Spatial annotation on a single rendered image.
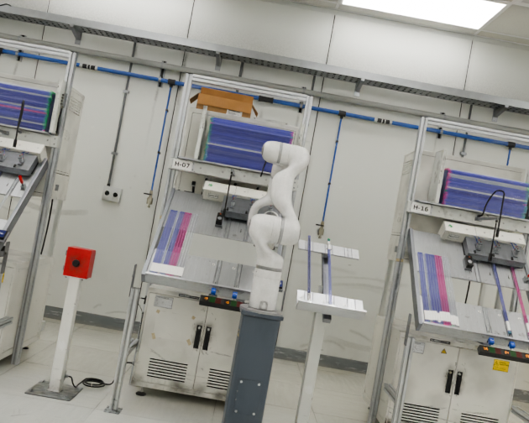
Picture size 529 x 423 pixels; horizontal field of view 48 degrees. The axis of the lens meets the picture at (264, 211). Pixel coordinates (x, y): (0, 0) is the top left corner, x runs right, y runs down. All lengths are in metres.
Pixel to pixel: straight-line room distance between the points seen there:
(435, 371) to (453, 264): 0.61
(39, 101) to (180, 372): 1.78
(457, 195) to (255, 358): 1.71
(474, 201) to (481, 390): 1.09
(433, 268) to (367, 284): 1.70
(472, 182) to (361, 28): 2.11
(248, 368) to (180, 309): 0.91
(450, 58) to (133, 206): 2.97
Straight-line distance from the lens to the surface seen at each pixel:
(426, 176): 3.88
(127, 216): 5.14
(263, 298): 2.62
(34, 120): 3.80
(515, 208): 3.86
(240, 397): 2.67
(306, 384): 3.27
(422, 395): 3.65
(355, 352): 5.22
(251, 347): 2.63
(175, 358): 3.50
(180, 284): 3.12
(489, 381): 3.75
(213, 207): 3.54
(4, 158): 3.73
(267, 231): 2.60
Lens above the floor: 1.07
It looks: 1 degrees up
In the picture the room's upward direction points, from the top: 10 degrees clockwise
